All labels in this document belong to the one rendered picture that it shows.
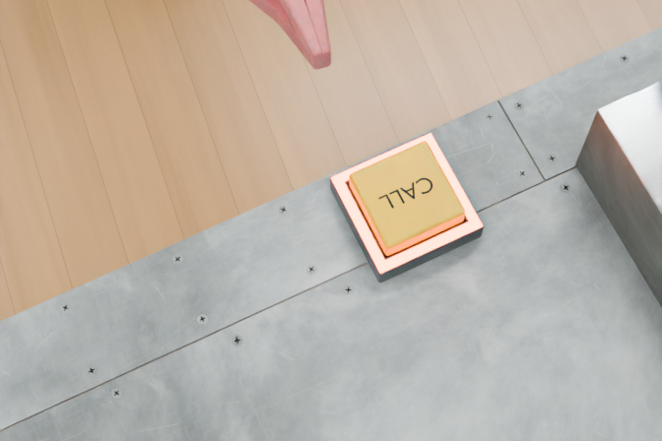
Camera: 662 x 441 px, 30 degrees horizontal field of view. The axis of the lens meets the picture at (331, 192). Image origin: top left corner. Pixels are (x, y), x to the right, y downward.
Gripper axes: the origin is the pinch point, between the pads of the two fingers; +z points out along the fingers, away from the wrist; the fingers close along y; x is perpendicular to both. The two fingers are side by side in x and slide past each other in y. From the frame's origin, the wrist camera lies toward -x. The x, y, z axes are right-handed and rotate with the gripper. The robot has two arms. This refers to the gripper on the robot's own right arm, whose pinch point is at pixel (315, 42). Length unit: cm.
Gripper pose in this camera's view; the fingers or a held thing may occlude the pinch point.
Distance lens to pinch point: 48.0
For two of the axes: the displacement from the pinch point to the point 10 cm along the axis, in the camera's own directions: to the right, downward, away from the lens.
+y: 9.4, -3.2, 1.1
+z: 3.4, 8.8, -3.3
